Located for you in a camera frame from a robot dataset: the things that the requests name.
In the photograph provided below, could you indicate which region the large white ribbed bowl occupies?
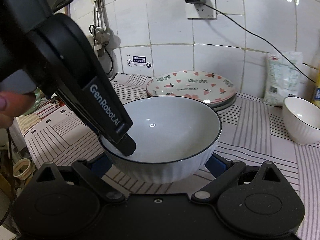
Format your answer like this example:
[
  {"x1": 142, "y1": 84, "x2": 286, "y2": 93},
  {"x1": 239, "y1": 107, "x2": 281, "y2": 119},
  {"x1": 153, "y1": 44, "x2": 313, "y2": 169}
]
[{"x1": 98, "y1": 96, "x2": 222, "y2": 184}]

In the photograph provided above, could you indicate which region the white black-rimmed plate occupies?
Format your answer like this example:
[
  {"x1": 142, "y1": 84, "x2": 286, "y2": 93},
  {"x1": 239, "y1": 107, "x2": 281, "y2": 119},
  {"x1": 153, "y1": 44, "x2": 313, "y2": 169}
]
[{"x1": 156, "y1": 94, "x2": 236, "y2": 109}]

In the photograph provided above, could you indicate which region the pink bunny carrot plate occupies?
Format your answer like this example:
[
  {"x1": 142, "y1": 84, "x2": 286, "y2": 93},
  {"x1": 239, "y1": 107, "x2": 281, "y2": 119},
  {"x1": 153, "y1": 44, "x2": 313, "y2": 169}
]
[{"x1": 146, "y1": 70, "x2": 236, "y2": 105}]

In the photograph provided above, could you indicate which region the person's left hand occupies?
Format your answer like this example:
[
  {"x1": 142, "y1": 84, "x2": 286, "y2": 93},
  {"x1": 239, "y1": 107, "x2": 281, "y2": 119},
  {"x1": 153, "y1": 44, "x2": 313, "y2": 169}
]
[{"x1": 0, "y1": 92, "x2": 36, "y2": 129}]

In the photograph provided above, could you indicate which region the striped patterned table mat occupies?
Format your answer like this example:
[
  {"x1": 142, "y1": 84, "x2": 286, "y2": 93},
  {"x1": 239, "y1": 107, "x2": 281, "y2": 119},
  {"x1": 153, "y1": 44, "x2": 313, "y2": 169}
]
[{"x1": 12, "y1": 74, "x2": 319, "y2": 239}]

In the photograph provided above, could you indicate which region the hanging metal ladle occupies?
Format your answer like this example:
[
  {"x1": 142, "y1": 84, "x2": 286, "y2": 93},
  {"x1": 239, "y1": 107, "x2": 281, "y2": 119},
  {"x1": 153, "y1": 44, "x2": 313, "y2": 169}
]
[{"x1": 92, "y1": 0, "x2": 111, "y2": 45}]

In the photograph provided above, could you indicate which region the white salt bag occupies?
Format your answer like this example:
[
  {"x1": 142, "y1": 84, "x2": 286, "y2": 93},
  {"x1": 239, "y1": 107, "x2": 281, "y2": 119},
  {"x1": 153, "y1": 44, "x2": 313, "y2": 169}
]
[{"x1": 264, "y1": 51, "x2": 303, "y2": 107}]

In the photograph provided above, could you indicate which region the yellow label cooking wine bottle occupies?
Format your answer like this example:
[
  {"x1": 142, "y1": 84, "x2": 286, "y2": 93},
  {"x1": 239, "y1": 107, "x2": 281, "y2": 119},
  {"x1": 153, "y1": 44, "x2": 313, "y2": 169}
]
[{"x1": 311, "y1": 54, "x2": 320, "y2": 107}]

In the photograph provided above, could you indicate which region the rice cooker black cord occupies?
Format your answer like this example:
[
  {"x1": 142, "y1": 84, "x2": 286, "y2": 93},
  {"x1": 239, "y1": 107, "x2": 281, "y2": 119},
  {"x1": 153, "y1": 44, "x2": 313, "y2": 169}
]
[{"x1": 88, "y1": 24, "x2": 116, "y2": 77}]

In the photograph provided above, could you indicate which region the blue wall sticker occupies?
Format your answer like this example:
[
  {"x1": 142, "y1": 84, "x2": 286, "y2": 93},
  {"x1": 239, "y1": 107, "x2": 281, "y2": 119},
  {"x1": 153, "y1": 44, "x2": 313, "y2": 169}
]
[{"x1": 126, "y1": 54, "x2": 152, "y2": 68}]

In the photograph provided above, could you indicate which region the black power cable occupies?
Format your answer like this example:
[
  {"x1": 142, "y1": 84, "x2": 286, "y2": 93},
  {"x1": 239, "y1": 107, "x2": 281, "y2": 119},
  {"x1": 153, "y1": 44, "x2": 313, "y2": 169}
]
[{"x1": 202, "y1": 3, "x2": 318, "y2": 84}]

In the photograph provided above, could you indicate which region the white wall socket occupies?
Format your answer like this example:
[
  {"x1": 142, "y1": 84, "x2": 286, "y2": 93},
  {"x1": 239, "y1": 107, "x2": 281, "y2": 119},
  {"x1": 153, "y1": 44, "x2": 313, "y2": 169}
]
[{"x1": 185, "y1": 0, "x2": 217, "y2": 20}]

